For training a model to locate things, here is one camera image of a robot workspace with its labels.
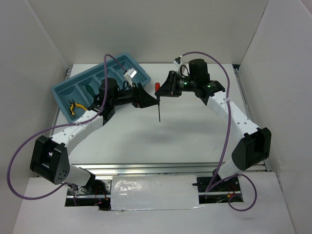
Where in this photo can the red handled screwdriver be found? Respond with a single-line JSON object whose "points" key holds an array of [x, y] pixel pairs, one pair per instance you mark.
{"points": [[157, 86]]}

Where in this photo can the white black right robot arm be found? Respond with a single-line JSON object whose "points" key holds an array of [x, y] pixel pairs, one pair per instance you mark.
{"points": [[253, 142]]}

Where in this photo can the green handled screwdriver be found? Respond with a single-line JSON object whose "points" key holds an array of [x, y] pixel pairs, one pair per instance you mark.
{"points": [[90, 90]]}

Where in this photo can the yellow black needle-nose pliers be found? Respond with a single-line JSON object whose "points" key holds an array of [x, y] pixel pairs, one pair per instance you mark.
{"points": [[74, 105]]}

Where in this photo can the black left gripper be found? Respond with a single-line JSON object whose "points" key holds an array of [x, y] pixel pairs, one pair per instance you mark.
{"points": [[141, 98]]}

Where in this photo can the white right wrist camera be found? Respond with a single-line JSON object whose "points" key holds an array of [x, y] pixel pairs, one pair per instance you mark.
{"points": [[181, 67]]}

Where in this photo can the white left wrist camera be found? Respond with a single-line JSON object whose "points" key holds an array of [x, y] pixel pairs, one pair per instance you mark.
{"points": [[129, 75]]}

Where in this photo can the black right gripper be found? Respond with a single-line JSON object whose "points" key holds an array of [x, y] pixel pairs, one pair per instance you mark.
{"points": [[169, 88]]}

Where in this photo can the teal compartment tray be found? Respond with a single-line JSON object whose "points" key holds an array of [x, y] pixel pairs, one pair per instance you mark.
{"points": [[74, 88]]}

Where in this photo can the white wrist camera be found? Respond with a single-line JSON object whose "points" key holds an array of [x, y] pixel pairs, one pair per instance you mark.
{"points": [[129, 75], [181, 67]]}

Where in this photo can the aluminium table frame rail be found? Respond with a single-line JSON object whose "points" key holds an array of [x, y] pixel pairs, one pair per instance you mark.
{"points": [[180, 136]]}

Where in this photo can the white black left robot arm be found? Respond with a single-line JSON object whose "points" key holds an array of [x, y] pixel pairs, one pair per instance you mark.
{"points": [[50, 158]]}

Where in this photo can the white front cover board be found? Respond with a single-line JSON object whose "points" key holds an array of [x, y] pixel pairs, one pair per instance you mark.
{"points": [[161, 192]]}

